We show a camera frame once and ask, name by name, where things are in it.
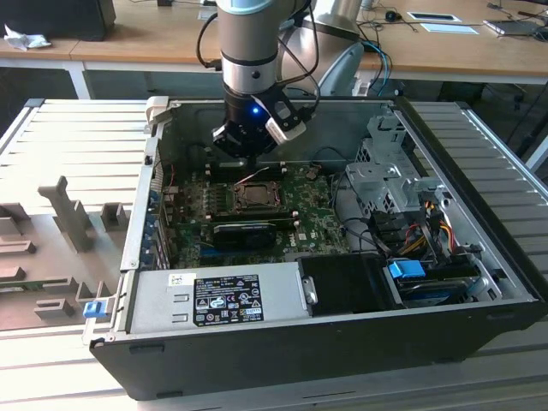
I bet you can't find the long wooden desk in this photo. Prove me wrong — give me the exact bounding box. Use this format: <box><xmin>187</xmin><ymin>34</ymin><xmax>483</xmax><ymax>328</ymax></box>
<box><xmin>68</xmin><ymin>0</ymin><xmax>548</xmax><ymax>86</ymax></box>

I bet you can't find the green RAM stick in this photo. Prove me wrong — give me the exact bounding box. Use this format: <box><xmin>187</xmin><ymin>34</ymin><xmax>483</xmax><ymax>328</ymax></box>
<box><xmin>0</xmin><ymin>277</ymin><xmax>72</xmax><ymax>295</ymax></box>
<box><xmin>209</xmin><ymin>215</ymin><xmax>301</xmax><ymax>229</ymax></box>

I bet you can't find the black box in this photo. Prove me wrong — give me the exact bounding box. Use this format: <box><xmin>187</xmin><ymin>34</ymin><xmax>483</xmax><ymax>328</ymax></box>
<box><xmin>0</xmin><ymin>0</ymin><xmax>116</xmax><ymax>43</ymax></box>

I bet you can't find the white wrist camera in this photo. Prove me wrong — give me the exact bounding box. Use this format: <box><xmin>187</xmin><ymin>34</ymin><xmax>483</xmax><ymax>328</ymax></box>
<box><xmin>264</xmin><ymin>115</ymin><xmax>307</xmax><ymax>145</ymax></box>

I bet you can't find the black graphics card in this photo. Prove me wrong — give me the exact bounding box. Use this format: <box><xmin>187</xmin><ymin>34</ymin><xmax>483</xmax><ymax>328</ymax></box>
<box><xmin>211</xmin><ymin>221</ymin><xmax>278</xmax><ymax>252</ymax></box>

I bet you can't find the short wooden desk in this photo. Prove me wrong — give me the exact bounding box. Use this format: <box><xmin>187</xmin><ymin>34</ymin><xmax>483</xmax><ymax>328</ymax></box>
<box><xmin>0</xmin><ymin>21</ymin><xmax>104</xmax><ymax>99</ymax></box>

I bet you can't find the black plastic shroud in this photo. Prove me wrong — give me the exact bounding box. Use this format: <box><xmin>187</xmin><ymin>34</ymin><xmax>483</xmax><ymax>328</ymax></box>
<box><xmin>297</xmin><ymin>253</ymin><xmax>406</xmax><ymax>318</ymax></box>

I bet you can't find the white framed desk hatch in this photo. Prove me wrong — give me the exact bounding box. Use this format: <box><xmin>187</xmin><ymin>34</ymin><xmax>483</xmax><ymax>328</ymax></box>
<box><xmin>406</xmin><ymin>10</ymin><xmax>462</xmax><ymax>23</ymax></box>

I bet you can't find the blue cable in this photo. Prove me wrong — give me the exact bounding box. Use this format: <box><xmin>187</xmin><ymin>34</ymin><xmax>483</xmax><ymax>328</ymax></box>
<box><xmin>363</xmin><ymin>40</ymin><xmax>393</xmax><ymax>98</ymax></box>

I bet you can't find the silver metal drive cage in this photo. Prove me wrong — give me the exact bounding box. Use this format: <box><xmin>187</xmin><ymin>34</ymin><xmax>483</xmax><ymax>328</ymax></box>
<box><xmin>344</xmin><ymin>115</ymin><xmax>449</xmax><ymax>223</ymax></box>

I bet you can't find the thin wire locking lever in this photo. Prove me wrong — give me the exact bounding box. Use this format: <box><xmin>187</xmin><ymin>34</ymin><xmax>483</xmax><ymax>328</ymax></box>
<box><xmin>234</xmin><ymin>166</ymin><xmax>271</xmax><ymax>186</ymax></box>

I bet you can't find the silver power supply unit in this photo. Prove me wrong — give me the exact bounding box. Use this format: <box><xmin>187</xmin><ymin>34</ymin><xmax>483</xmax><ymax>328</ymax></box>
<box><xmin>128</xmin><ymin>261</ymin><xmax>310</xmax><ymax>335</ymax></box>

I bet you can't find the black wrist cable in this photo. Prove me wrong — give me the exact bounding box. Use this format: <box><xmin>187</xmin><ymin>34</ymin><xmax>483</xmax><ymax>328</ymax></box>
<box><xmin>195</xmin><ymin>0</ymin><xmax>322</xmax><ymax>119</ymax></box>

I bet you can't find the hard disk in blue carrier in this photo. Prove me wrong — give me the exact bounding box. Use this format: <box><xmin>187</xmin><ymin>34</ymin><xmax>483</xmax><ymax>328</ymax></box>
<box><xmin>384</xmin><ymin>259</ymin><xmax>476</xmax><ymax>309</ymax></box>

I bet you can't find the crumpled white paper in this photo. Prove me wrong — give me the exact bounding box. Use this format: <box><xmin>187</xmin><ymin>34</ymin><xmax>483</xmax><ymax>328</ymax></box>
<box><xmin>3</xmin><ymin>23</ymin><xmax>53</xmax><ymax>51</ymax></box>

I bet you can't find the metal CPU socket cover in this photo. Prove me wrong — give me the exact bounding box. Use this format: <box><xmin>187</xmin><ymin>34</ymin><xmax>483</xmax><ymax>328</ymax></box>
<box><xmin>233</xmin><ymin>182</ymin><xmax>286</xmax><ymax>211</ymax></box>

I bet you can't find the CPU socket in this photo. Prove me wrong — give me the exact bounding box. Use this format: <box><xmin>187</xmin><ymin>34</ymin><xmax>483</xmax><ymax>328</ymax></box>
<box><xmin>229</xmin><ymin>179</ymin><xmax>289</xmax><ymax>213</ymax></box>

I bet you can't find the grey laptop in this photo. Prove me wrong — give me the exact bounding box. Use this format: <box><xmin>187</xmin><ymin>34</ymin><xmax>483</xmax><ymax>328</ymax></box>
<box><xmin>483</xmin><ymin>17</ymin><xmax>540</xmax><ymax>38</ymax></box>

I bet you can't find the blue case latch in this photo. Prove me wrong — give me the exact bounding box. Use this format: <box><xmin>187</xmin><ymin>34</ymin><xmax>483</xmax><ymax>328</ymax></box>
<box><xmin>83</xmin><ymin>301</ymin><xmax>107</xmax><ymax>320</ymax></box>

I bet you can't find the green motherboard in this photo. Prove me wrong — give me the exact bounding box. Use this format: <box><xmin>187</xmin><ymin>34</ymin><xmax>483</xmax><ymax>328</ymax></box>
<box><xmin>164</xmin><ymin>164</ymin><xmax>354</xmax><ymax>269</ymax></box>

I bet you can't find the blue expansion slot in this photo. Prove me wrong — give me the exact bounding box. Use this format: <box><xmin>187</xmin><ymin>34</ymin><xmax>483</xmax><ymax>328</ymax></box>
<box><xmin>200</xmin><ymin>250</ymin><xmax>241</xmax><ymax>262</ymax></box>

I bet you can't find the yellow and red wire bundle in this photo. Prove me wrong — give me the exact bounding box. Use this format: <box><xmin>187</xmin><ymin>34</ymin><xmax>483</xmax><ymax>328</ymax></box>
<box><xmin>423</xmin><ymin>200</ymin><xmax>455</xmax><ymax>258</ymax></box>

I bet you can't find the black and grey PC case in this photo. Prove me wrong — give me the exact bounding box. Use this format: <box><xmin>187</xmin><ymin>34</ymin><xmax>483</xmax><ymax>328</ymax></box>
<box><xmin>80</xmin><ymin>96</ymin><xmax>548</xmax><ymax>402</ymax></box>

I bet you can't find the grey parts rack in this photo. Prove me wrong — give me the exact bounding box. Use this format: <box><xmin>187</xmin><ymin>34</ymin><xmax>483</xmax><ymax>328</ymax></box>
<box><xmin>0</xmin><ymin>175</ymin><xmax>134</xmax><ymax>333</ymax></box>

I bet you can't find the black power supply label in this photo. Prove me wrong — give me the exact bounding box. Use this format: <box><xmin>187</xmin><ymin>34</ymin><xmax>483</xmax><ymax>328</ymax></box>
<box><xmin>193</xmin><ymin>274</ymin><xmax>265</xmax><ymax>329</ymax></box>

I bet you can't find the beige case handle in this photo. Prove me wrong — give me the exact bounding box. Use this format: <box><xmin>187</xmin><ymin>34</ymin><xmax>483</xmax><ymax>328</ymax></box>
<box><xmin>144</xmin><ymin>96</ymin><xmax>181</xmax><ymax>129</ymax></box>

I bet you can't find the pale flat desk panel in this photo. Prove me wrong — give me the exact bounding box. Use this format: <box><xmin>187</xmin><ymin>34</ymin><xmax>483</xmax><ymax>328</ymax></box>
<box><xmin>420</xmin><ymin>21</ymin><xmax>484</xmax><ymax>36</ymax></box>

